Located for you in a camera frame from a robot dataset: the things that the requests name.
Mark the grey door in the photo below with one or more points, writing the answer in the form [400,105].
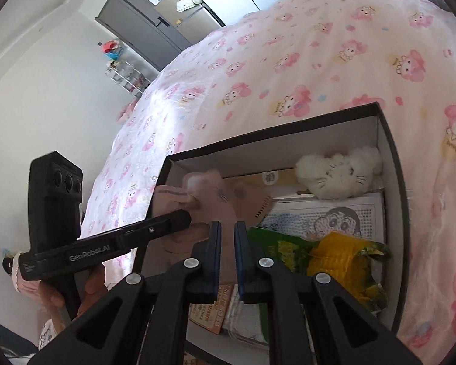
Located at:
[139,25]

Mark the black storage box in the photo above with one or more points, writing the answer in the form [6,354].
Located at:
[328,326]

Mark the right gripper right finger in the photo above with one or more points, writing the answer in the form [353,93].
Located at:
[261,279]

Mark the white wire shelf rack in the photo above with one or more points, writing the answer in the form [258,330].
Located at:
[121,71]

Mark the pink cartoon bedspread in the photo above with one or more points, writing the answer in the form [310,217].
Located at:
[296,60]

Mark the white plush cat toy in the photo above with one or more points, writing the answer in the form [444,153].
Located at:
[339,176]

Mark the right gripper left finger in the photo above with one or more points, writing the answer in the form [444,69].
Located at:
[197,277]

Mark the pink patterned socks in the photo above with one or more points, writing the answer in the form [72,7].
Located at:
[208,198]

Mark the cartoon printed white paper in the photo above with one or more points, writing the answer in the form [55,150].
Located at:
[312,219]

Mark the green yellow snack bag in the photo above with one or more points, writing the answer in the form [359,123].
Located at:
[348,259]

